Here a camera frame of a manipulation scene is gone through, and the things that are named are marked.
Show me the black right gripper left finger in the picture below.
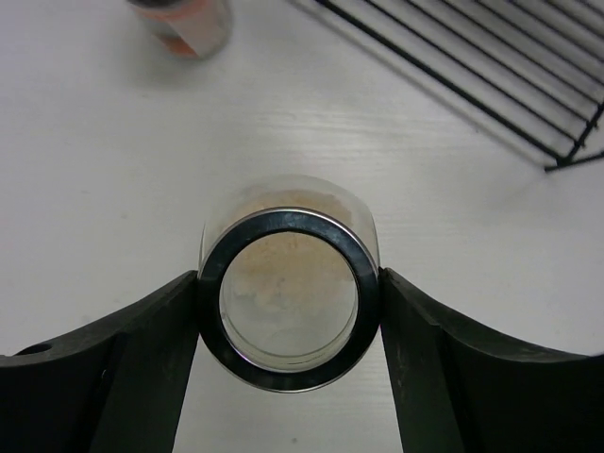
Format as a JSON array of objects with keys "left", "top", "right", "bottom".
[{"left": 1, "top": 271, "right": 198, "bottom": 452}]

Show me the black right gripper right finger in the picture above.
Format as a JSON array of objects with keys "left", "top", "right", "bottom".
[{"left": 380, "top": 269, "right": 603, "bottom": 452}]

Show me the wide clear glass jar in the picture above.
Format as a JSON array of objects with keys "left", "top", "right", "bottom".
[{"left": 196, "top": 175, "right": 380, "bottom": 394}]

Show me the white lid orange spice jar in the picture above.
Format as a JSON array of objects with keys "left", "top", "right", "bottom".
[{"left": 127, "top": 0, "right": 233, "bottom": 59}]

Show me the black wire rack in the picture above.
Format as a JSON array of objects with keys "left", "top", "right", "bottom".
[{"left": 299, "top": 1, "right": 603, "bottom": 172}]

